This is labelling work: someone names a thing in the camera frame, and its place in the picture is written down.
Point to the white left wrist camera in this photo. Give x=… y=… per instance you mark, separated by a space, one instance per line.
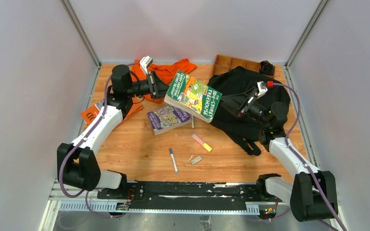
x=145 y=63

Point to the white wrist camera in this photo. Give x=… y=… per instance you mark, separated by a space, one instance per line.
x=261 y=88
x=145 y=63

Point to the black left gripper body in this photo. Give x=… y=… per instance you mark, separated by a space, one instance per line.
x=152 y=85

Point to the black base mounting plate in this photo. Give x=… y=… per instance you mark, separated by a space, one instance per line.
x=179 y=196

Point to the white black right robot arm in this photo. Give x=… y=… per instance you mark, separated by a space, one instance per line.
x=312 y=195

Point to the black student backpack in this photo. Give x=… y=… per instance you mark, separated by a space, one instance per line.
x=245 y=134

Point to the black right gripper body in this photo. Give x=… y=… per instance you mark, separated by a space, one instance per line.
x=255 y=110

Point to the green treehouse paperback book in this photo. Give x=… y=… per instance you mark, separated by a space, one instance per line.
x=193 y=96

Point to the wooden compartment tray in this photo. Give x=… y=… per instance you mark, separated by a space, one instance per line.
x=223 y=64

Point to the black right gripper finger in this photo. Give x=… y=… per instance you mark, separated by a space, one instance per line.
x=237 y=113
x=239 y=102

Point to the orange cloth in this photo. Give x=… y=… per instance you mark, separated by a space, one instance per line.
x=165 y=72

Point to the purple paperback book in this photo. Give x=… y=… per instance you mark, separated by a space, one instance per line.
x=167 y=118

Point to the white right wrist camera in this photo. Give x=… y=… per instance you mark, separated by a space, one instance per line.
x=261 y=88

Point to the aluminium frame rail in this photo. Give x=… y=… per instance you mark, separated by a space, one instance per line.
x=59 y=204

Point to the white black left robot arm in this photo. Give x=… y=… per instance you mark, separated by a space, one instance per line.
x=77 y=166

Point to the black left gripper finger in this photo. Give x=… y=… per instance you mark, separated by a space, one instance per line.
x=157 y=100
x=160 y=88

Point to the pink yellow highlighter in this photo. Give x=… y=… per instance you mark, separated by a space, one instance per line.
x=200 y=141

